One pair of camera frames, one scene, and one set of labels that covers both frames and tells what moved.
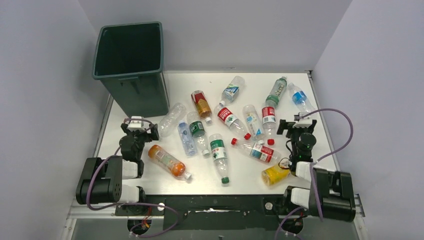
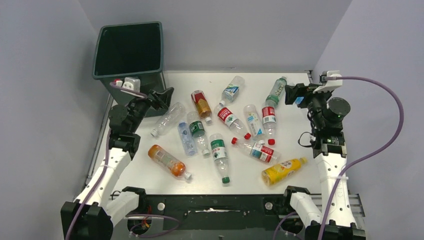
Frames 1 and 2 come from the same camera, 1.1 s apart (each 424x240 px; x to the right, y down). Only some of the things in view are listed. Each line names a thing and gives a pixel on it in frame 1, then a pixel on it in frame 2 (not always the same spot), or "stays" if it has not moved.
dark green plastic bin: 128,59 stays
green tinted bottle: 278,89 stays
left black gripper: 150,136 -> 162,99
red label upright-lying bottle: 268,122 stays
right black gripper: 289,126 -> 300,90
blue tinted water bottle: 187,138 stays
